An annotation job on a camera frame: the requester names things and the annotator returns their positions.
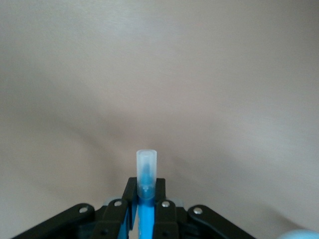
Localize translucent blue plastic cup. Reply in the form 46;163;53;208
276;229;319;239

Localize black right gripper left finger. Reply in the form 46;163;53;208
11;176;139;239

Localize brown table cover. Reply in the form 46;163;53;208
0;0;319;239

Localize blue marker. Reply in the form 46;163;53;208
135;148;160;239

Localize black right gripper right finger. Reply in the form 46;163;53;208
151;178;256;239

